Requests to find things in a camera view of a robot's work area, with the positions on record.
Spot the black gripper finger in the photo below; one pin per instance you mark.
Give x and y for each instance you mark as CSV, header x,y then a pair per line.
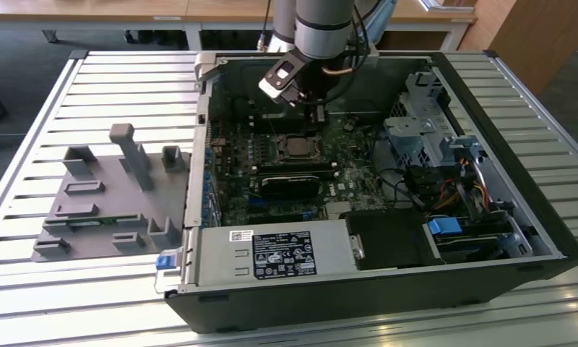
x,y
310,117
322,117

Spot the silver CPU plate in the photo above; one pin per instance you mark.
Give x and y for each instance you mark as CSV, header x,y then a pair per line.
x,y
301,146

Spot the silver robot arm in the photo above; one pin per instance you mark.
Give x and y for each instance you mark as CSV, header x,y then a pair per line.
x,y
322,36

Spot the black RAM slot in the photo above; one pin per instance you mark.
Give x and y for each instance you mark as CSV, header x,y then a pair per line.
x,y
293,166
293,119
293,171
289,128

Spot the CPU socket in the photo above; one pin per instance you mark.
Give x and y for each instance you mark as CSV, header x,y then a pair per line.
x,y
278,159

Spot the metal drive cage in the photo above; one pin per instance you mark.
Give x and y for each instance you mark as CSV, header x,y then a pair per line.
x,y
405,144

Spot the green motherboard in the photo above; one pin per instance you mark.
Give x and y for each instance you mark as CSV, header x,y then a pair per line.
x,y
355,180

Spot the black expansion card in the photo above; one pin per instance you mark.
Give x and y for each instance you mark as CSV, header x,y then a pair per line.
x,y
289,188

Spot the silver chipset heatsink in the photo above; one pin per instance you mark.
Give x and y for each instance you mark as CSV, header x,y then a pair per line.
x,y
339,209

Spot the stack of papers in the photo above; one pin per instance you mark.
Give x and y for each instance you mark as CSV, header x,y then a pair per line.
x,y
442,4

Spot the blue disk carrier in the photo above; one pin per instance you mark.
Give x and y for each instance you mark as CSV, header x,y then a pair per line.
x,y
443,228

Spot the silver power supply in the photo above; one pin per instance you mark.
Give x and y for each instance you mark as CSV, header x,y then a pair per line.
x,y
221,260

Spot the wooden cabinet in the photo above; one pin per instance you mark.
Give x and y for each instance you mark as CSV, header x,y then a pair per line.
x,y
534,36

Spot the grey plastic parts rack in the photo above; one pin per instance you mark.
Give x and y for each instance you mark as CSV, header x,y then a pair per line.
x,y
105,202

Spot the wooden desk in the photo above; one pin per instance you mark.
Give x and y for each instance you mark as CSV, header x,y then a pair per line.
x,y
101,9

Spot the blue case latch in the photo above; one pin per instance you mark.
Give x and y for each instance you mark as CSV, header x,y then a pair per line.
x,y
165,262

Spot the green RAM stick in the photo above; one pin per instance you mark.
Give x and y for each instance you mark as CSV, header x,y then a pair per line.
x,y
105,219

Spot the black PC case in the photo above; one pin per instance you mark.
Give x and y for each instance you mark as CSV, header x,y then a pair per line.
x,y
317,307

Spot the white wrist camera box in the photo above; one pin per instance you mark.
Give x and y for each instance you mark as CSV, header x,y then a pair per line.
x,y
281,77

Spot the blue-grey plastic bracket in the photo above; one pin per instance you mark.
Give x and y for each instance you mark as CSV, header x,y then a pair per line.
x,y
465,142

